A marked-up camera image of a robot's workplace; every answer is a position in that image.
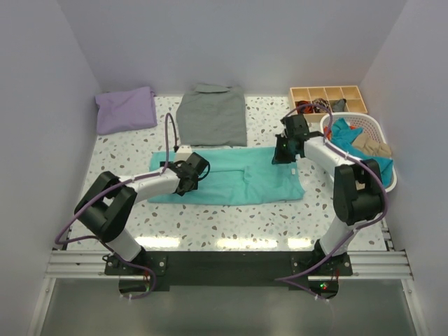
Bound teal t shirt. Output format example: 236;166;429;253
148;147;305;206

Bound grey shirt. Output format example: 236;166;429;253
176;84;247;147

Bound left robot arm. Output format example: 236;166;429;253
74;153;210;275

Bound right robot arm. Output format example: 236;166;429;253
272;114;388;281

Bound red garment in basket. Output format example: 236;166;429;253
323;126;332;141

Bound patterned cloth in box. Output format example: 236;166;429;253
312;97;331;113

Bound blue t shirt in basket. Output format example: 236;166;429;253
330;118;393;188

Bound grey cloth in box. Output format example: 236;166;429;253
331;99;347;113

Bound wooden compartment box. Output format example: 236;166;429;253
288;85;368;114

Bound beige garment in basket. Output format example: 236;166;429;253
352;133;392;158

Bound folded purple shirt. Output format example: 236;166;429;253
95;86;158;135

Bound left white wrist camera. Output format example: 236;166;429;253
174;145;193;162

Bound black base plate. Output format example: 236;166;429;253
102;251;353;298

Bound aluminium frame rail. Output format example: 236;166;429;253
26;223;416;336

